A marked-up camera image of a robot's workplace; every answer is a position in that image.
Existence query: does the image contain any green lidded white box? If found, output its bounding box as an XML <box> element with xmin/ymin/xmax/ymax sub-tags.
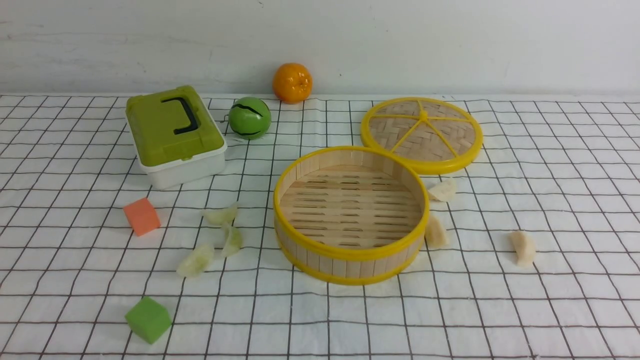
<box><xmin>125</xmin><ymin>85</ymin><xmax>227</xmax><ymax>190</ymax></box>

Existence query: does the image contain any yellow bamboo steamer lid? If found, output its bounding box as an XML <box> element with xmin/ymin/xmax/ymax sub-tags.
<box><xmin>360</xmin><ymin>96</ymin><xmax>483</xmax><ymax>175</ymax></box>

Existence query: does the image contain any green foam cube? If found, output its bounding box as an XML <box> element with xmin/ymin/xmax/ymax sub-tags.
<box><xmin>125</xmin><ymin>296</ymin><xmax>172</xmax><ymax>345</ymax></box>

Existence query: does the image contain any white dumpling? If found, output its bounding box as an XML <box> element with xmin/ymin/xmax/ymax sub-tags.
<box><xmin>424</xmin><ymin>214</ymin><xmax>450</xmax><ymax>250</ymax></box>
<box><xmin>509</xmin><ymin>230</ymin><xmax>537</xmax><ymax>268</ymax></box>
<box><xmin>427</xmin><ymin>178</ymin><xmax>458</xmax><ymax>203</ymax></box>

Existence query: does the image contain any orange foam cube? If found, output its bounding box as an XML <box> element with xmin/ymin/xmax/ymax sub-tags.
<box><xmin>123</xmin><ymin>197</ymin><xmax>162</xmax><ymax>237</ymax></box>

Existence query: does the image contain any orange toy fruit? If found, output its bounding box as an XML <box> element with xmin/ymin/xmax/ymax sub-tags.
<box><xmin>272</xmin><ymin>63</ymin><xmax>313</xmax><ymax>104</ymax></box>

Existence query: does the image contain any white grid tablecloth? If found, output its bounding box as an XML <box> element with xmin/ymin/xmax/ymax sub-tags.
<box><xmin>0</xmin><ymin>95</ymin><xmax>640</xmax><ymax>360</ymax></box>

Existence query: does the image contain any green dumpling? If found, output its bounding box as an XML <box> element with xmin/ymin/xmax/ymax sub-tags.
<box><xmin>176</xmin><ymin>243</ymin><xmax>215</xmax><ymax>278</ymax></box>
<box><xmin>201</xmin><ymin>202</ymin><xmax>238</xmax><ymax>227</ymax></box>
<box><xmin>221</xmin><ymin>222</ymin><xmax>243</xmax><ymax>258</ymax></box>

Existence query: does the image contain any green toy watermelon ball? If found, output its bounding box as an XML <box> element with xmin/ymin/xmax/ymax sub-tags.
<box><xmin>228</xmin><ymin>96</ymin><xmax>271</xmax><ymax>141</ymax></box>

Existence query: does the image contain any yellow bamboo steamer tray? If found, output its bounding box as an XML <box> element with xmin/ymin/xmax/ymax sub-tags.
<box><xmin>273</xmin><ymin>146</ymin><xmax>430</xmax><ymax>286</ymax></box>

